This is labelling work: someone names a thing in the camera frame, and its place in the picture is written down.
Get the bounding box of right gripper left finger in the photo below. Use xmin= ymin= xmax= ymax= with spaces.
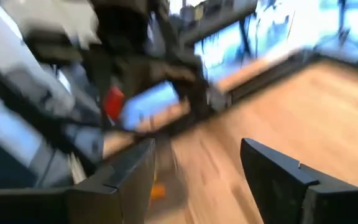
xmin=0 ymin=138 xmax=157 ymax=224

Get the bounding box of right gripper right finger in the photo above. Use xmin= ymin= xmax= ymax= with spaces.
xmin=240 ymin=138 xmax=358 ymax=224

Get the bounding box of small orange chili pepper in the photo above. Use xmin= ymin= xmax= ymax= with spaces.
xmin=150 ymin=182 xmax=167 ymax=200

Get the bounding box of red object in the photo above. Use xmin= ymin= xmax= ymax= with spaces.
xmin=103 ymin=85 xmax=126 ymax=123

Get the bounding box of large window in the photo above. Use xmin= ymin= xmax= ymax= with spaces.
xmin=194 ymin=0 xmax=358 ymax=82

